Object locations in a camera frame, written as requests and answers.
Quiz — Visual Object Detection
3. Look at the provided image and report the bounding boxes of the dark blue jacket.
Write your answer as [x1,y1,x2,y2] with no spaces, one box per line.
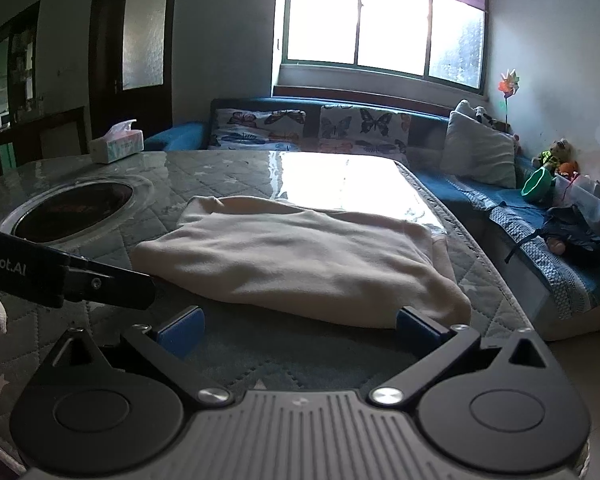
[504,205,600,263]

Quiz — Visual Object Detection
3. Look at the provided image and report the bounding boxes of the green plastic bowl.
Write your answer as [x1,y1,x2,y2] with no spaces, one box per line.
[520,167,555,205]

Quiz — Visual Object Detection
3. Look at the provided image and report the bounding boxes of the right butterfly cushion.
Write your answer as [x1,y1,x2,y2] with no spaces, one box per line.
[317,106,412,166]

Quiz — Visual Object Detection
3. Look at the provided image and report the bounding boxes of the green framed window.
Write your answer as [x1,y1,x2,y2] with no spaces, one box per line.
[283,0,489,92]

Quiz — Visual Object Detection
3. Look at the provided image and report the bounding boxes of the butterfly cushion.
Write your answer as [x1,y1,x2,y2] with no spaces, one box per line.
[208,108,306,152]
[317,106,412,166]

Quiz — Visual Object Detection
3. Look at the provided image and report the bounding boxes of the clear plastic storage box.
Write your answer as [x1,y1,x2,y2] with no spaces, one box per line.
[554,176,600,231]

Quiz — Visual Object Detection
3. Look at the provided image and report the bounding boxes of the blue corner sofa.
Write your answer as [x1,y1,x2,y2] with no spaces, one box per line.
[145,99,600,340]

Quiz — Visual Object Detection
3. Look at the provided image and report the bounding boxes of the stuffed toys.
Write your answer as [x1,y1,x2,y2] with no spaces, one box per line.
[531,139,580,180]

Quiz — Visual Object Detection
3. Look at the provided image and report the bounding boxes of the grey plain pillow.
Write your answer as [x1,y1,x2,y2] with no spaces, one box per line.
[440,100,516,188]

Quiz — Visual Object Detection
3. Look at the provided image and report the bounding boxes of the dark glass cabinet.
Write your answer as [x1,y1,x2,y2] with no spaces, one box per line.
[0,2,42,175]

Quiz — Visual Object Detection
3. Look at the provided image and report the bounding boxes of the colourful pinwheel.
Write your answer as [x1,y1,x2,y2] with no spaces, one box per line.
[498,70,519,124]

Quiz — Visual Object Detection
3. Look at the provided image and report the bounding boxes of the white tissue box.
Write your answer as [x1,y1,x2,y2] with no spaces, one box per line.
[90,119,144,165]

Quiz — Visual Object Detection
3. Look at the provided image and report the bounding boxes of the dark wooden door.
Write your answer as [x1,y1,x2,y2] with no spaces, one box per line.
[88,0,174,138]

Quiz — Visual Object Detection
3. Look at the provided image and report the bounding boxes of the left butterfly cushion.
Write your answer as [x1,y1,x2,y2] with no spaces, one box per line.
[208,108,306,152]

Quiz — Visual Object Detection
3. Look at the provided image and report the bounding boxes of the cream sweatshirt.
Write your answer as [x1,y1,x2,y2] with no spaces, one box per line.
[131,196,471,328]

